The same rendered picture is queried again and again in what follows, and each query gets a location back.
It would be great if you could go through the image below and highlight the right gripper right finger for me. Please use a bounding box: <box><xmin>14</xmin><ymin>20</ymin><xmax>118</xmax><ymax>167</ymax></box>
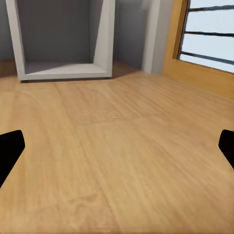
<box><xmin>218</xmin><ymin>130</ymin><xmax>234</xmax><ymax>169</ymax></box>

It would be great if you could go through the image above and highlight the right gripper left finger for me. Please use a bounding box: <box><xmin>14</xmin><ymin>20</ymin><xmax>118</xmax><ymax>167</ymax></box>
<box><xmin>0</xmin><ymin>130</ymin><xmax>25</xmax><ymax>188</ymax></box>

